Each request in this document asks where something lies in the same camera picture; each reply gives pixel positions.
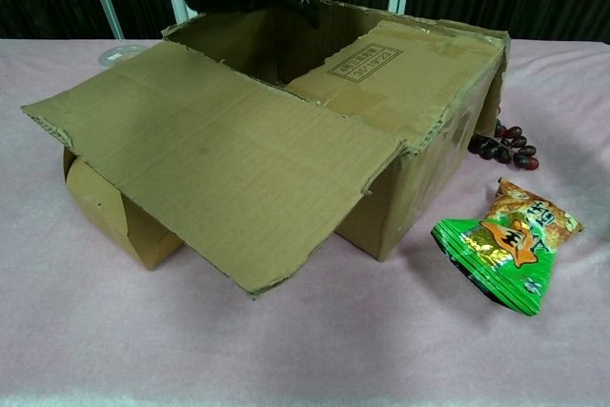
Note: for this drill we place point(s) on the green orange snack bag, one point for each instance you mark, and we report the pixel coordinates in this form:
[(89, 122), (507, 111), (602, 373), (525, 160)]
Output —
[(500, 254)]

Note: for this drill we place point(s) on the bunch of dark red grapes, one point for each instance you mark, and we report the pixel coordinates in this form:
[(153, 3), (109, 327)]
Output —
[(505, 149)]

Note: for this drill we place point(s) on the wide white frame post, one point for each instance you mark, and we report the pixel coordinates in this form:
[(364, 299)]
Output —
[(178, 4)]

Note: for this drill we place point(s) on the large brown cardboard box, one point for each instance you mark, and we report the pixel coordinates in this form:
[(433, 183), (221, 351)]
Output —
[(214, 164)]

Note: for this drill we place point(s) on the small kraft paper gable box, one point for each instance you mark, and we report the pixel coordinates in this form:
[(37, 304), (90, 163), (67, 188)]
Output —
[(95, 197)]

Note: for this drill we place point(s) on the pink tablecloth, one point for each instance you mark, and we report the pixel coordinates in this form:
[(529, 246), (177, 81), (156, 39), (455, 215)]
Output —
[(286, 331)]

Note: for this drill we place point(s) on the clear jar with orange contents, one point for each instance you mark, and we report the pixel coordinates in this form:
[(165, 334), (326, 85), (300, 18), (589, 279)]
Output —
[(119, 54)]

